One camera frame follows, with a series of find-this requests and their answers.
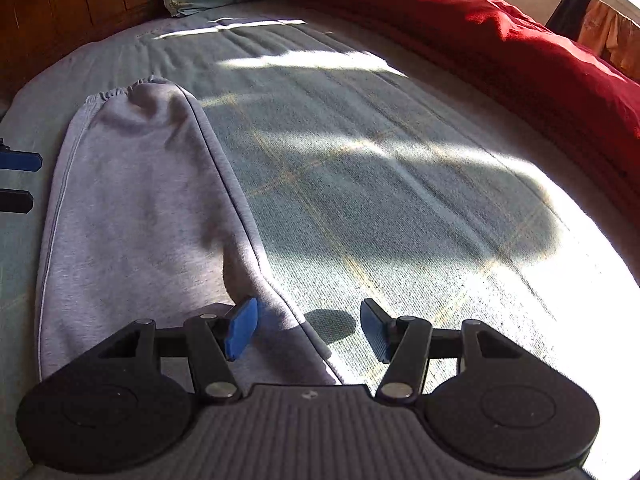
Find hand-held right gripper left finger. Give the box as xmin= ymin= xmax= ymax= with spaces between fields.
xmin=97 ymin=296 xmax=259 ymax=404

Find wooden headboard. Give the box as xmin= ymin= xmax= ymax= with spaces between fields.
xmin=0 ymin=0 xmax=166 ymax=103

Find grey sweatpants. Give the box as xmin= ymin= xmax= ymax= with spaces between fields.
xmin=35 ymin=76 xmax=346 ymax=386

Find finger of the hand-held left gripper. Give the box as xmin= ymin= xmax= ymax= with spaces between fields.
xmin=0 ymin=139 xmax=43 ymax=172
xmin=0 ymin=190 xmax=34 ymax=213

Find dark garment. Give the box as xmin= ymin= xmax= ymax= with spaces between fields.
xmin=545 ymin=0 xmax=593 ymax=43

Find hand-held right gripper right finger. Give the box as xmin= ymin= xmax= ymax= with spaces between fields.
xmin=361 ymin=298 xmax=536 ymax=405

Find red duvet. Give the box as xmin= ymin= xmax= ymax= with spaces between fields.
xmin=292 ymin=0 xmax=640 ymax=201

